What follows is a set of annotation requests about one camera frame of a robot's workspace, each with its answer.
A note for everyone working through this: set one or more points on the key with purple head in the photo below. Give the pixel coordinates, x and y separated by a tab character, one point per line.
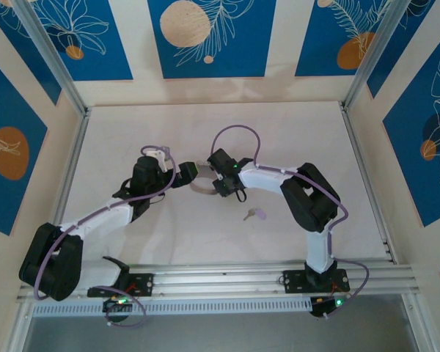
258	212

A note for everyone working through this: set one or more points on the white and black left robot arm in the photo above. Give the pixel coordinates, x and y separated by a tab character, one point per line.
95	220

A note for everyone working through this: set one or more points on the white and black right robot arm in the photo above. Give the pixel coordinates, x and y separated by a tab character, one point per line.
264	179

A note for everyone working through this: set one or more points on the left controller board green light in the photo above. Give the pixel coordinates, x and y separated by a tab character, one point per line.
117	303

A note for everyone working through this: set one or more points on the controller board green light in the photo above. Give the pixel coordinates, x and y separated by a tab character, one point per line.
330	304
117	303

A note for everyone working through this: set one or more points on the right controller board green light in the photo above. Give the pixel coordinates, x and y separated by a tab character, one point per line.
330	304

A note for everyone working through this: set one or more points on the white left camera bracket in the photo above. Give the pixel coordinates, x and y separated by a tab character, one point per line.
157	155

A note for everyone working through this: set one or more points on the aluminium left side rail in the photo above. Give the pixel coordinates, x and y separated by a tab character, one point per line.
73	176

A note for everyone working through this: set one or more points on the long aluminium base rail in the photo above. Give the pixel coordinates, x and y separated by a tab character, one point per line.
220	278

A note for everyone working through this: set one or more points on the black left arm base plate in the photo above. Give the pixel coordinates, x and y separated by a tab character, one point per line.
143	284

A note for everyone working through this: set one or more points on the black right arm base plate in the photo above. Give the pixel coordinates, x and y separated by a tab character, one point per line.
295	282

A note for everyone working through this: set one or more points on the aluminium right side rail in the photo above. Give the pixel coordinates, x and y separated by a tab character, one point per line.
366	183

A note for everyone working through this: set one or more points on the aluminium left frame post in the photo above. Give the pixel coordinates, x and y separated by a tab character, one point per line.
55	62

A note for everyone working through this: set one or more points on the aluminium frame post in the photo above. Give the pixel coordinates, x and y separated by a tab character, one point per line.
55	62
370	58

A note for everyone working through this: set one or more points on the aluminium right frame post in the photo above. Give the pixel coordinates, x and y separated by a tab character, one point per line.
370	58

